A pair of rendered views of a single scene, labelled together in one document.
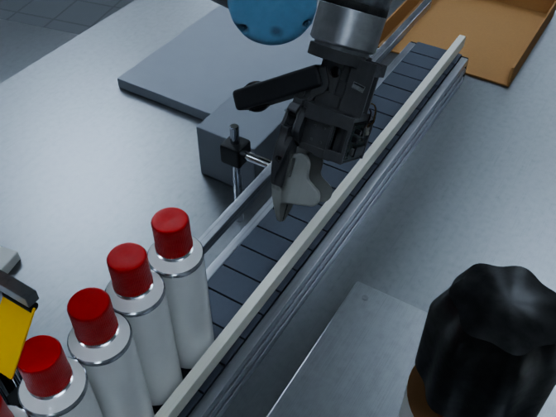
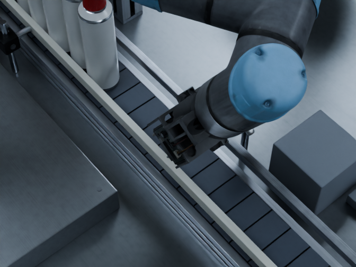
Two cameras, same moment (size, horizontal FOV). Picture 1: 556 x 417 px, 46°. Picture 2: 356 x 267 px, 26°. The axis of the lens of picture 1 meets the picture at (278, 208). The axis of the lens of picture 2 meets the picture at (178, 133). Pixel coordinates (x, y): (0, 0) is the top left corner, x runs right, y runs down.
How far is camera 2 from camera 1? 105 cm
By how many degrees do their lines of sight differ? 64
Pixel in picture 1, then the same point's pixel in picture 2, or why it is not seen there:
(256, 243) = not seen: hidden behind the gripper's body
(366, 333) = (68, 178)
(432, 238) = not seen: outside the picture
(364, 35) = (199, 100)
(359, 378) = (38, 161)
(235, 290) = (142, 112)
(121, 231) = not seen: hidden behind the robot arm
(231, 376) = (76, 95)
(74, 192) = (312, 54)
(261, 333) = (99, 119)
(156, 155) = (347, 115)
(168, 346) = (68, 28)
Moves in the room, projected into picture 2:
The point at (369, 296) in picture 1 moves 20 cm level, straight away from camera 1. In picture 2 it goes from (99, 192) to (217, 258)
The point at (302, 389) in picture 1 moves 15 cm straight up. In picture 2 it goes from (47, 127) to (32, 64)
